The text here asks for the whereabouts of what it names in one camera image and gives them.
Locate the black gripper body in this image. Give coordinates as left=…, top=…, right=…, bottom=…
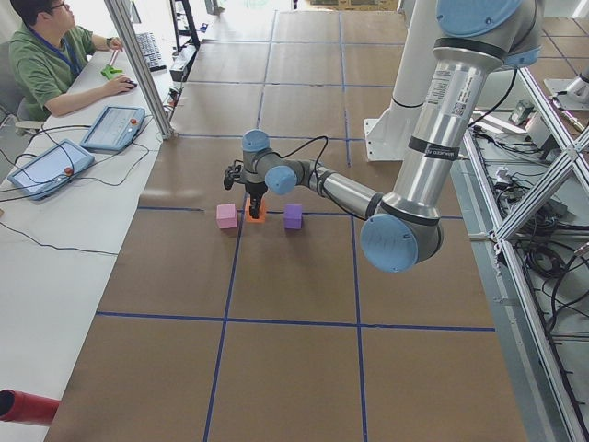
left=246, top=181, right=268, bottom=201

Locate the orange foam cube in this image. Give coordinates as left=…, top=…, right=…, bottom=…
left=244, top=198, right=267, bottom=224

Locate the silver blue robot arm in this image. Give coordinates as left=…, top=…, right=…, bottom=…
left=224, top=1, right=544, bottom=273

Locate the pink foam cube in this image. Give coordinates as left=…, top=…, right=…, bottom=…
left=215, top=204, right=238, bottom=229

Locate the purple foam cube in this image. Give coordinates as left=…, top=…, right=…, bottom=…
left=283, top=204, right=303, bottom=230

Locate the far blue teach pendant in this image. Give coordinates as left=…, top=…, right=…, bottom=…
left=80, top=106, right=145, bottom=152

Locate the blue teach pendant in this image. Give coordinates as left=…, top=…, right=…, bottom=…
left=7, top=139, right=95, bottom=200
left=80, top=106, right=145, bottom=152

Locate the black keyboard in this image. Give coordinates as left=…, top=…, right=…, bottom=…
left=135, top=32, right=167, bottom=72

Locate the green plastic clamp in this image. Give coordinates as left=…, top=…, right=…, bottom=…
left=100, top=64, right=123, bottom=80

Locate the near blue teach pendant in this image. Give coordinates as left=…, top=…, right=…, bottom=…
left=7, top=139, right=95, bottom=200

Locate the person in green shirt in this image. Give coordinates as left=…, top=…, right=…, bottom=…
left=9, top=0, right=132, bottom=121

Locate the red cylinder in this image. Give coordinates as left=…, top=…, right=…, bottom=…
left=1, top=390, right=60, bottom=426

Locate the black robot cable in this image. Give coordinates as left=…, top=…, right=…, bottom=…
left=278, top=135, right=369, bottom=217

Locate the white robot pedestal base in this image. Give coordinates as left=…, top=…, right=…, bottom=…
left=364, top=0, right=441, bottom=161

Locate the black pendant cable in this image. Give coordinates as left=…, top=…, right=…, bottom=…
left=0, top=123, right=151, bottom=257

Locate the aluminium frame post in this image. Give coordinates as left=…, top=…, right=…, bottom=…
left=104, top=0, right=175, bottom=140

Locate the aluminium frame rail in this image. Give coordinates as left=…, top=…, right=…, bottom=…
left=452, top=58, right=588, bottom=441

